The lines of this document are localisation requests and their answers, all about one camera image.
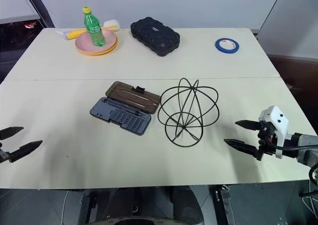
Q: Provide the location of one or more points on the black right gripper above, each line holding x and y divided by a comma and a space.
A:
266, 140

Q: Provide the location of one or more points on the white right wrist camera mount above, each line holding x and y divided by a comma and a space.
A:
277, 122

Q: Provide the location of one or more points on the yellow plate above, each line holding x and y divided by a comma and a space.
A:
95, 53

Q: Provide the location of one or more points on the metal table leg frame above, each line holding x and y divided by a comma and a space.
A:
87, 208
227, 205

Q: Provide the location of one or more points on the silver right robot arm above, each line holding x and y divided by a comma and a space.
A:
304, 148

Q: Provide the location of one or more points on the blue masking tape roll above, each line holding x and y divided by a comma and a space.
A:
218, 46

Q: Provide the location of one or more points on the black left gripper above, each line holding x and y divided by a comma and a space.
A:
3, 155

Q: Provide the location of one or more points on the black ribbed hard case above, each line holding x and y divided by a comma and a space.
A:
155, 36

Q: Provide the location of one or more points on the pink plate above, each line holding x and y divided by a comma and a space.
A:
109, 37

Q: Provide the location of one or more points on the green plastic bottle yellow cap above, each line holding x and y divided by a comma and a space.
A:
94, 32

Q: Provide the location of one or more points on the screwdriver bit case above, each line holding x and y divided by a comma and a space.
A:
124, 108

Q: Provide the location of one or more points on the dark window frame post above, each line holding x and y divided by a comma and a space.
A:
41, 6

